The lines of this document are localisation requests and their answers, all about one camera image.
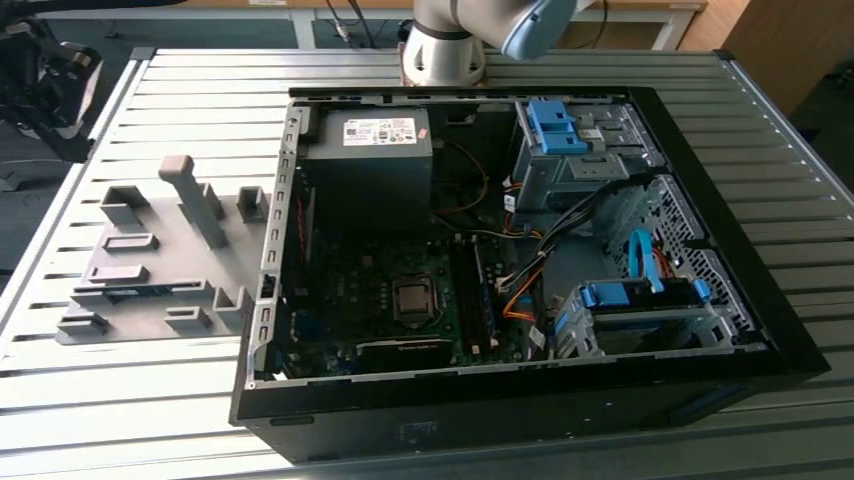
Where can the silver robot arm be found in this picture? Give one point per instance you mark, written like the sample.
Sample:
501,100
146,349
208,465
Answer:
441,55

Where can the black RAM slot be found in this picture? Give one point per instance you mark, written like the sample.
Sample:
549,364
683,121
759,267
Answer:
465,295

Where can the grey parts rack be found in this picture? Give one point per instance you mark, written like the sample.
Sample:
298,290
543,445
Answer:
161,250

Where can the wooden desk with white legs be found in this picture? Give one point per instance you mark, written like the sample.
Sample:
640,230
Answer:
304,30

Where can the grey power supply unit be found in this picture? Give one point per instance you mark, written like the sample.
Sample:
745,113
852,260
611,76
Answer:
364,150

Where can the green motherboard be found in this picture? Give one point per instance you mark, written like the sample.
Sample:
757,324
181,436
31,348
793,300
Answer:
348,300

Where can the silver CPU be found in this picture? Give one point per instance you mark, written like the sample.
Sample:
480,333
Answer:
413,300

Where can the black graphics card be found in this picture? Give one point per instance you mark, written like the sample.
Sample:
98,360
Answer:
401,352

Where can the blue drive carrier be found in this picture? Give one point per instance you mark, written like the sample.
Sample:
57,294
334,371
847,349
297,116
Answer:
555,130

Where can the grey metal drive cage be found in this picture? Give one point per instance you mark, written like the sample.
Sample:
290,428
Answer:
588,170

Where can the black PC case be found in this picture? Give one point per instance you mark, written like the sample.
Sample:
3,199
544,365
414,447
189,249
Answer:
468,410

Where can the hard disk in blue carrier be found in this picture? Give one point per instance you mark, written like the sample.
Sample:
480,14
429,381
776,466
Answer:
615,295

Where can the grey metal disk bay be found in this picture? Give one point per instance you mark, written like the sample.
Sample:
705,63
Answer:
668,320

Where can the brown wooden cabinet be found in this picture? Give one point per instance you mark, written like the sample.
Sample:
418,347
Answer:
788,50

